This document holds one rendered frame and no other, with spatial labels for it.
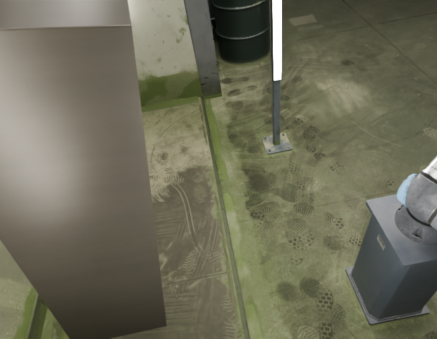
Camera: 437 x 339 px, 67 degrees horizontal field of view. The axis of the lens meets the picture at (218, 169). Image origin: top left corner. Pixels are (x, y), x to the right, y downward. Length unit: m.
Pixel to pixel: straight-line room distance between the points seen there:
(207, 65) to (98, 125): 2.47
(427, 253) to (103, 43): 1.28
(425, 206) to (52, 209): 0.94
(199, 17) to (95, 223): 2.27
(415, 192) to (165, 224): 1.58
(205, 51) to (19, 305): 2.24
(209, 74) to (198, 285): 1.88
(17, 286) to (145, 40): 1.97
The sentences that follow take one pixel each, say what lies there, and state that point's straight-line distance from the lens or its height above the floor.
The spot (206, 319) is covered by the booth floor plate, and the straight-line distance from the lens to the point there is 1.91.
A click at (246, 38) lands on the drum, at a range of 3.54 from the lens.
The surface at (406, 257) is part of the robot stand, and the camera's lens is 1.43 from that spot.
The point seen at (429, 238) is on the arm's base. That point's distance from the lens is 1.46.
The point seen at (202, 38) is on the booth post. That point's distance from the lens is 2.96.
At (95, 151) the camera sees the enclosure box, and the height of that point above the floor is 1.42.
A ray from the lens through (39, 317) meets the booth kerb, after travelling 2.20.
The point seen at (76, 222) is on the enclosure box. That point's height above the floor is 1.22.
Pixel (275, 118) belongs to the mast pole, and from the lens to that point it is 2.47.
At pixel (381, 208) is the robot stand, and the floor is 0.64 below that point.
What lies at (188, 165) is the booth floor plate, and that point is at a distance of 2.55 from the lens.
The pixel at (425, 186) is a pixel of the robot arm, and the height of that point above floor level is 1.07.
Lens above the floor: 1.83
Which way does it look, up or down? 46 degrees down
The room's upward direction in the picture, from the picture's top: 11 degrees counter-clockwise
